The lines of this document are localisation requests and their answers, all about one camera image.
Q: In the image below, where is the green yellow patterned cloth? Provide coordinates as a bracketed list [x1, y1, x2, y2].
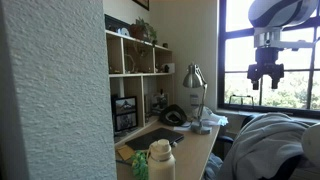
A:
[131, 151, 148, 180]

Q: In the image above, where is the framed poster on shelf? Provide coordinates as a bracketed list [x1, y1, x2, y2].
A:
[104, 14, 130, 33]

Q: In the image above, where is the black laptop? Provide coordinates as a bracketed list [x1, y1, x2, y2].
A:
[126, 128, 184, 150]

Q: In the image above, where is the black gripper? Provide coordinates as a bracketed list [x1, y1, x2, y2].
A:
[247, 47, 284, 90]

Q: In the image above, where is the black cap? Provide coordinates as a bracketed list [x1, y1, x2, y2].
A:
[159, 104, 187, 126]

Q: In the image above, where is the brown notepad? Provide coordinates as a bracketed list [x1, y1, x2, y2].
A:
[117, 145, 135, 160]

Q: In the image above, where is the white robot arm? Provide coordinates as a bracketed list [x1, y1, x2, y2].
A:
[247, 0, 318, 90]

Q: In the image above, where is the cream insulated water bottle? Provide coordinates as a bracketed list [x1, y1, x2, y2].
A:
[147, 139, 176, 180]

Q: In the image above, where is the grey hoodie on chair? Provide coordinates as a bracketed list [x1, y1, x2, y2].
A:
[217, 113, 320, 180]

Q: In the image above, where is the black window frame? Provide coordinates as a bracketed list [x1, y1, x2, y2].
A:
[218, 0, 320, 119]

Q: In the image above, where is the black double photo frame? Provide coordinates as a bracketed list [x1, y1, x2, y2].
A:
[113, 96, 138, 132]

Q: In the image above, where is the silver desk lamp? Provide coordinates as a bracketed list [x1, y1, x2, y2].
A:
[183, 63, 212, 135]

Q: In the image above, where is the potted green plant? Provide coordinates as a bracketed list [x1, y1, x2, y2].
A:
[129, 17, 157, 44]

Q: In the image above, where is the white crumpled cloth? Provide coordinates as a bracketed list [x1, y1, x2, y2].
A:
[201, 106, 228, 126]

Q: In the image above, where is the wooden desk shelf unit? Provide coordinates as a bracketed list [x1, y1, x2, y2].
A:
[105, 29, 176, 148]

